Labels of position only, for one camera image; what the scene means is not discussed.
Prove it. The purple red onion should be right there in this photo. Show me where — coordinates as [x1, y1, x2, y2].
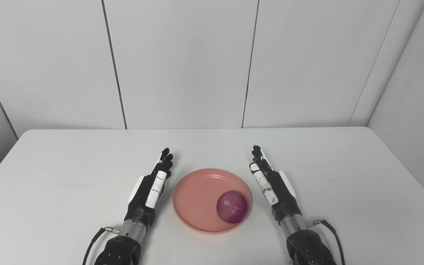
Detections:
[216, 190, 248, 224]

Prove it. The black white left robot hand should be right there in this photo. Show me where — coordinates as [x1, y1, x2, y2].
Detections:
[124, 148, 174, 229]

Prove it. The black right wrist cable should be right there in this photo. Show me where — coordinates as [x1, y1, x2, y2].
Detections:
[306, 219, 346, 265]

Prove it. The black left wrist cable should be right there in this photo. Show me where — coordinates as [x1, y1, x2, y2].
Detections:
[82, 227, 120, 265]

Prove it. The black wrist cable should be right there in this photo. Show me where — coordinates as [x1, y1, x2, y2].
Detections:
[82, 227, 120, 265]
[306, 219, 346, 265]

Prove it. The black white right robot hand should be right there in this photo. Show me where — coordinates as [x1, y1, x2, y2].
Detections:
[250, 145, 303, 225]

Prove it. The pink round plate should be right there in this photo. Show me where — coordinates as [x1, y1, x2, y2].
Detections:
[172, 168, 252, 234]

